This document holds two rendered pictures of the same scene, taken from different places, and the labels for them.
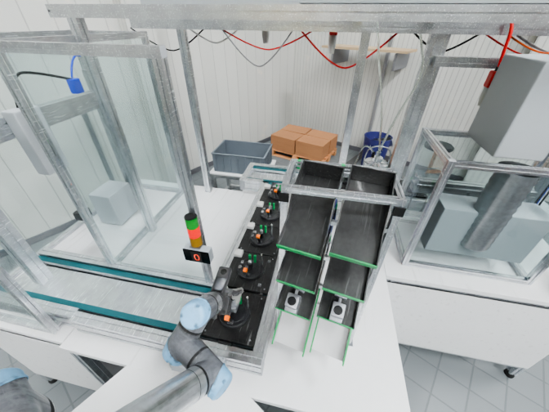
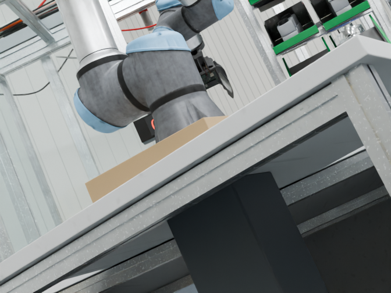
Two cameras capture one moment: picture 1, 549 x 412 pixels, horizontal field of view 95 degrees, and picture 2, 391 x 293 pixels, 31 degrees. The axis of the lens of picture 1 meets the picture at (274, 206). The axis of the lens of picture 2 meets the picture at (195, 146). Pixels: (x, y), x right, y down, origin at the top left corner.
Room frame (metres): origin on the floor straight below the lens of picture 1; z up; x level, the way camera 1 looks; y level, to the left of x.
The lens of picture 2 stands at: (-1.22, 0.56, 0.63)
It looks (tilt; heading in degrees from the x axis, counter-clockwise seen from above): 13 degrees up; 351
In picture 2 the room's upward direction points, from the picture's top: 25 degrees counter-clockwise
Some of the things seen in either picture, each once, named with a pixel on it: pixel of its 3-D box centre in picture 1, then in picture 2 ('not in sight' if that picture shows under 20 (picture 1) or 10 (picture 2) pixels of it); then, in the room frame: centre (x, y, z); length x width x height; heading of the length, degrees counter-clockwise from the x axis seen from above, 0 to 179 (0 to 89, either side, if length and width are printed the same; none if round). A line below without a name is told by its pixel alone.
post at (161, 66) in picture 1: (191, 202); (127, 56); (0.82, 0.33, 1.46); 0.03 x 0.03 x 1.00; 79
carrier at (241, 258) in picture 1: (250, 264); not in sight; (0.88, 0.12, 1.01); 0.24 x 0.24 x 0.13; 79
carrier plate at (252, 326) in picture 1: (234, 315); not in sight; (0.63, 0.17, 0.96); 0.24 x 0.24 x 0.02; 79
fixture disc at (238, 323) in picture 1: (234, 312); not in sight; (0.63, 0.17, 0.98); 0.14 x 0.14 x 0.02
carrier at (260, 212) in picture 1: (270, 209); not in sight; (1.36, 0.03, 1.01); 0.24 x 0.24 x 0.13; 79
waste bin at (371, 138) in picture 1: (376, 150); not in sight; (4.01, -1.71, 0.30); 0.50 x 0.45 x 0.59; 50
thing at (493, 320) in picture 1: (440, 288); not in sight; (1.17, -1.27, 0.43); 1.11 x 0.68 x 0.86; 79
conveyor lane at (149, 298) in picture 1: (180, 304); not in sight; (0.72, 0.46, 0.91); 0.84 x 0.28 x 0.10; 79
